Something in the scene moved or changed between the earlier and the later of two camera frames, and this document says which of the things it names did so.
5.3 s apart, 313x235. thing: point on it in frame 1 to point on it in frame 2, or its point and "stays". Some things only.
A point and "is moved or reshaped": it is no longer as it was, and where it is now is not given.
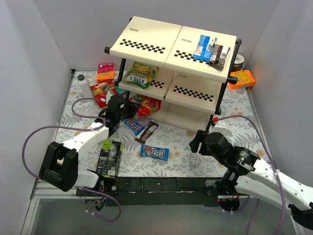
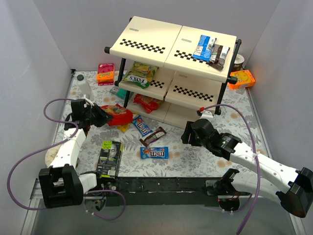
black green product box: (109, 161) stays
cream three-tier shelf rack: (191, 69) stays
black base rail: (164, 191) stays
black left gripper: (129, 109) to (95, 115)
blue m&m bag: (135, 127) to (141, 126)
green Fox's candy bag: (140, 75) stays
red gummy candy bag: (100, 90) is moved or reshaped
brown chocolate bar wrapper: (150, 128) to (150, 139)
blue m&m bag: (154, 152) stays
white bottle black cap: (84, 88) stays
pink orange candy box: (105, 73) stays
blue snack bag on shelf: (203, 51) stays
